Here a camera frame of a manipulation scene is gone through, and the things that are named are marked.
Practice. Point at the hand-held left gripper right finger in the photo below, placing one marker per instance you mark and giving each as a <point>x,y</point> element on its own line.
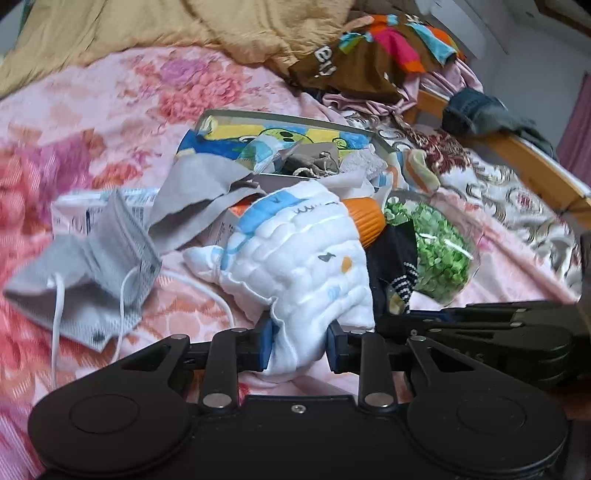
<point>333,346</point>

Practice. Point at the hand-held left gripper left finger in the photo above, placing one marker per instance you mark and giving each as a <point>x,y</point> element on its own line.
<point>267,344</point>

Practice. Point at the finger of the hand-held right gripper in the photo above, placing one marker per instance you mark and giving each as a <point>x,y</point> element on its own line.
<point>531,310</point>
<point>461,327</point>

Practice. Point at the white muslin baby cloth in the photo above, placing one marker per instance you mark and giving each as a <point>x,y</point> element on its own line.
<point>295,258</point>

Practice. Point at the black striped sock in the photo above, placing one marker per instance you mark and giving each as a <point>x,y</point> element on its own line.
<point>388,258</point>

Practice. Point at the orange ribbed plastic piece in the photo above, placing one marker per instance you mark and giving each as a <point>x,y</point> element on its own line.
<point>364,221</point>

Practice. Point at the striped pastel cloth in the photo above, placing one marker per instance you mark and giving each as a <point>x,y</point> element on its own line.
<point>418,170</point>

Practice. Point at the plain white cloth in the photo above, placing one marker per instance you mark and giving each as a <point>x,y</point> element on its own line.
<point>364,164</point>

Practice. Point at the teal white striped cloth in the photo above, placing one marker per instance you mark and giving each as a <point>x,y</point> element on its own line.
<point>263,152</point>

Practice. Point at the cartoon printed metal tray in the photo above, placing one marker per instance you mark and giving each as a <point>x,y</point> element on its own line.
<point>217,131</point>

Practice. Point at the clear bag of green bits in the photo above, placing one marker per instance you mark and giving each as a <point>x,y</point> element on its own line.
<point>438,249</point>

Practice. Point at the ornate white satin quilt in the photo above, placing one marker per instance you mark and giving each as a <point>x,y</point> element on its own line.
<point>508,194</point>

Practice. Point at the white packet orange print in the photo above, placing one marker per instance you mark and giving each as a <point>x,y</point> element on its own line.
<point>221,230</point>

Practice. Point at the grey cloth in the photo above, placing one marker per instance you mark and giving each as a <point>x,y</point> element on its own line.
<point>194,189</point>

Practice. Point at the pink curtain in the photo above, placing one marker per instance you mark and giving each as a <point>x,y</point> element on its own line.
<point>577,134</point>

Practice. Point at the grey face mask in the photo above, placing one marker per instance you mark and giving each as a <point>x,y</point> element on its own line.
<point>92,267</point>

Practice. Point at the blue denim jeans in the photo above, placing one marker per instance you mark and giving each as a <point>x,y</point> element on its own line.
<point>475,110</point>

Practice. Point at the white rectangular packet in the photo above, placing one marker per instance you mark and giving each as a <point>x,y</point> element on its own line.
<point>74,212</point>

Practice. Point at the brown multicoloured printed cloth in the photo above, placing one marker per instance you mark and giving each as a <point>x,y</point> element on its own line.
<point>364,69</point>

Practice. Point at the pink floral bedsheet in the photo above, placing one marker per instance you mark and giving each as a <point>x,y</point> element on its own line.
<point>92,115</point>

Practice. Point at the yellow dotted blanket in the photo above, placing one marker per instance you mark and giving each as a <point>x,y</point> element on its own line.
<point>115,27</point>

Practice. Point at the wooden bed frame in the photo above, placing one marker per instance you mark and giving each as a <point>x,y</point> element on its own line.
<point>531,161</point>

